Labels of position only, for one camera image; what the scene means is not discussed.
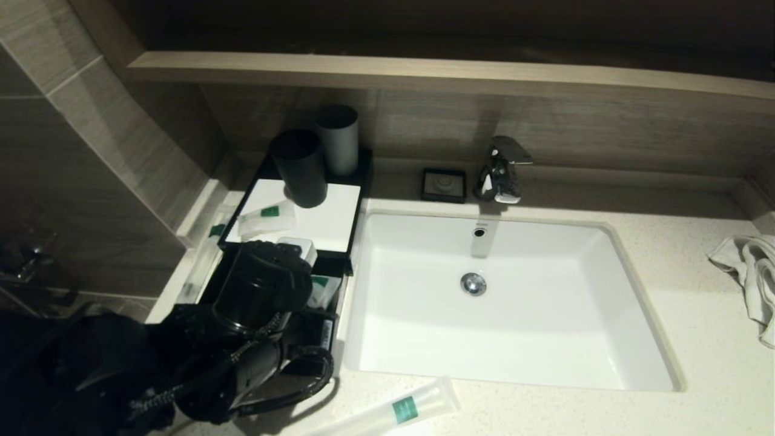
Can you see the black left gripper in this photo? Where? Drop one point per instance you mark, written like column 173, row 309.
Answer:
column 303, row 342

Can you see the white shower cap packet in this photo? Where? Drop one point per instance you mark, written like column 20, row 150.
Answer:
column 327, row 290

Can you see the white vanity kit packet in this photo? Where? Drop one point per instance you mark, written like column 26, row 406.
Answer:
column 266, row 221

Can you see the slim white comb packet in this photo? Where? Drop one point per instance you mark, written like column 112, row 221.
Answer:
column 203, row 260

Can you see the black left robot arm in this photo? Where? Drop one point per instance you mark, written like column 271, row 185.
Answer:
column 91, row 375

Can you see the black amenity box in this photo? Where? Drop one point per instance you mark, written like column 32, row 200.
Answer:
column 362, row 181

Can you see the wide toothbrush packet green label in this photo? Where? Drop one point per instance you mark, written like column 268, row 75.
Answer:
column 405, row 409

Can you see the white ribbed tray mat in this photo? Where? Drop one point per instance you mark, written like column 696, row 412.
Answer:
column 327, row 218

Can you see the black tumbler cup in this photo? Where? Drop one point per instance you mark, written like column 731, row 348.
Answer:
column 298, row 169

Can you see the chrome sink drain plug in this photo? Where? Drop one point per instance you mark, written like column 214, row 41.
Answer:
column 473, row 284

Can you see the grey tumbler cup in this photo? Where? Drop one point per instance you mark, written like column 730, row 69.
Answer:
column 339, row 145

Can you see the black square soap dish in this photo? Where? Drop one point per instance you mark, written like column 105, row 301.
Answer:
column 444, row 184

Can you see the white ceramic sink basin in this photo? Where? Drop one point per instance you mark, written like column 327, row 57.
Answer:
column 514, row 339

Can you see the chrome sink faucet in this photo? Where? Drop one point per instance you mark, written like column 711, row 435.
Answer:
column 502, row 172

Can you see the chrome bathtub faucet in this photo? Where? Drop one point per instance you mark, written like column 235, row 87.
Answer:
column 24, row 260

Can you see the white crumpled towel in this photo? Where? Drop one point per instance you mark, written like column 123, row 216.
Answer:
column 757, row 272

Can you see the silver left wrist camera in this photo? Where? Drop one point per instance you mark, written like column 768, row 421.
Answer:
column 300, row 248

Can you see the light wooden wall shelf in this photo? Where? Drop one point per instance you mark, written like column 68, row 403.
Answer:
column 424, row 72

